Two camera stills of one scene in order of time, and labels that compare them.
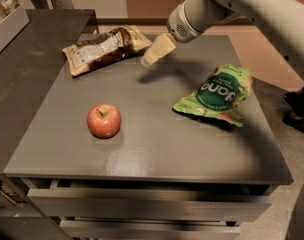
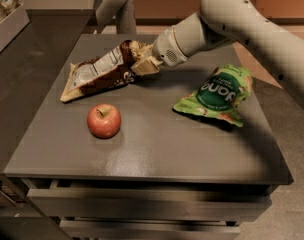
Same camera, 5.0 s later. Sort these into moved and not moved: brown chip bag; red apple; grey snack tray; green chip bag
Moved: brown chip bag
Not moved: red apple; green chip bag; grey snack tray
